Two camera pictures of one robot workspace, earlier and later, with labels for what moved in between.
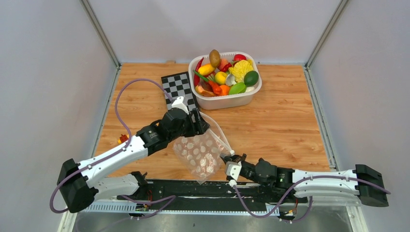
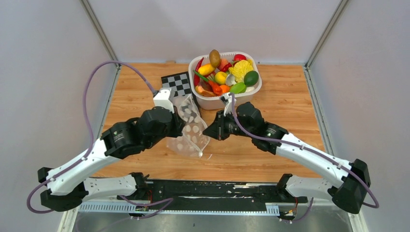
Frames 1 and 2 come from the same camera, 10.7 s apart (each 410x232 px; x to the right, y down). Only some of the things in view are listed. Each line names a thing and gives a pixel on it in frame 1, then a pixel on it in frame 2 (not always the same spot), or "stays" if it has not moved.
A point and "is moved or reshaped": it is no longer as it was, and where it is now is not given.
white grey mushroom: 230,79 stays
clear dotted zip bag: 202,153 is moved or reshaped
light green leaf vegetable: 237,88 stays
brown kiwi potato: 214,57 stays
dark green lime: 251,78 stays
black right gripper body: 249,171 → 227,126
